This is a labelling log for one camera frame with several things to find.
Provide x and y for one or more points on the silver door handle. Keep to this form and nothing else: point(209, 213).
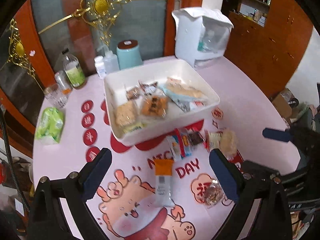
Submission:
point(177, 4)

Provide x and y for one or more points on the white pill bottle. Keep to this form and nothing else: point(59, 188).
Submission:
point(100, 66)

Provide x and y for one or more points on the green wet wipes pack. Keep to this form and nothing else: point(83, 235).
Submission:
point(50, 127)

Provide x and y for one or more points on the orange grey snack bar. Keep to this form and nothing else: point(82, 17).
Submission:
point(163, 173)

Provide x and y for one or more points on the yellow noodle snack packet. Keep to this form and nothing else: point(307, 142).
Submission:
point(126, 114)

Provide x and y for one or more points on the wooden glass door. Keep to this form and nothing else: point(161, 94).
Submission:
point(34, 32)

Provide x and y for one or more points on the teal canister brown lid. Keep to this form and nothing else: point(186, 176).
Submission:
point(128, 54)

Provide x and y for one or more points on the small metal can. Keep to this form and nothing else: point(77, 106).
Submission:
point(61, 80)

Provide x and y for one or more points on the blue clear snack bag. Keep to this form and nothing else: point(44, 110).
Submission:
point(186, 97)

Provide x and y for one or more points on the clear glass cup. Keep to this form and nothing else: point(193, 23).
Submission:
point(55, 96)

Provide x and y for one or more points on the red chocolate snack packet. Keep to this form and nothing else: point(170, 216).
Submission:
point(193, 136)

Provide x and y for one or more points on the clear squeeze wash bottle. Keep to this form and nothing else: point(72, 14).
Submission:
point(110, 60)

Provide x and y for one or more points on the white blue snack packet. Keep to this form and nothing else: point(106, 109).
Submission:
point(176, 146)

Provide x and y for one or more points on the wooden cabinet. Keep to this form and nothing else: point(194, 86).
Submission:
point(268, 40)

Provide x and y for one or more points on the brown white small packet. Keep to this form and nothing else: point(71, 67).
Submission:
point(148, 89)

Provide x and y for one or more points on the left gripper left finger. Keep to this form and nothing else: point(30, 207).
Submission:
point(93, 173)

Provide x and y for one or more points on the green candy packet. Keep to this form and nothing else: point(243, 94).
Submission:
point(133, 127)

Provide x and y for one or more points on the clear nut snack packet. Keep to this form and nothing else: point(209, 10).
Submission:
point(213, 194)

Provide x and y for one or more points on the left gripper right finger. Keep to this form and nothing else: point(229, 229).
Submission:
point(228, 175)

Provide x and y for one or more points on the pink printed table mat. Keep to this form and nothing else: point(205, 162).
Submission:
point(243, 109)

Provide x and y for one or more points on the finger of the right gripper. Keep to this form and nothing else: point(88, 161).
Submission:
point(278, 135)

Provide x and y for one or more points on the orange biscuit packet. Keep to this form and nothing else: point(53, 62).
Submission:
point(154, 106)

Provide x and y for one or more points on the white plastic tray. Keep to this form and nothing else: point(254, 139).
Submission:
point(123, 86)

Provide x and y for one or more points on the white storage box appliance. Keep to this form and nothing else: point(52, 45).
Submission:
point(200, 39)

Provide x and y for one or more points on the glass bottle green label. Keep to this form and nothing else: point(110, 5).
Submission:
point(73, 70)

